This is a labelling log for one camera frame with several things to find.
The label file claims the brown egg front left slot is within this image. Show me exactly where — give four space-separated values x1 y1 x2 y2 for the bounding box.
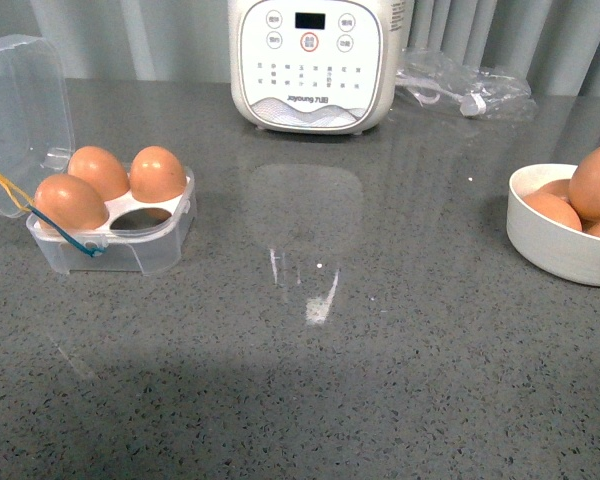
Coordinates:
34 174 109 230

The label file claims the clear plastic egg box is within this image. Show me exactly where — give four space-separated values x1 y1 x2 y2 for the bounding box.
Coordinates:
0 35 196 275

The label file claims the brown egg slot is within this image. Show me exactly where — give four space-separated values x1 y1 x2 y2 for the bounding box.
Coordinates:
129 146 187 203
34 174 109 230
68 146 130 201

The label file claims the yellow rubber band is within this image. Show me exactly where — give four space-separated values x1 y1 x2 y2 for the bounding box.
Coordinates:
0 173 33 212

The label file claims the brown egg back in bowl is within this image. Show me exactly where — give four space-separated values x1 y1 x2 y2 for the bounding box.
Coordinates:
537 178 571 203

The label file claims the white power cord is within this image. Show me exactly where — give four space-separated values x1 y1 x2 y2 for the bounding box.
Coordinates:
397 69 487 119

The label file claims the white Joyoung soy milk maker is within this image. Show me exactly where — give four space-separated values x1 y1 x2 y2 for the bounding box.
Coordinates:
227 0 413 135

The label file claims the brown egg back right slot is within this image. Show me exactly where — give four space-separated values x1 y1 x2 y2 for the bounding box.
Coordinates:
129 146 187 203

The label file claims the brown egg back left slot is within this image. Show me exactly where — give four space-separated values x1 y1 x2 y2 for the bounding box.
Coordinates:
68 146 130 201

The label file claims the clear plastic bag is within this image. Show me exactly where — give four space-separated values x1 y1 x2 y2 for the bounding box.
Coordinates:
396 49 537 121

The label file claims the white ceramic bowl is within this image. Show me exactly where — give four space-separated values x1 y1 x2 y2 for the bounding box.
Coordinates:
506 164 600 287

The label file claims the blue rubber band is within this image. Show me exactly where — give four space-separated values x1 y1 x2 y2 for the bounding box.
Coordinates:
30 207 106 257

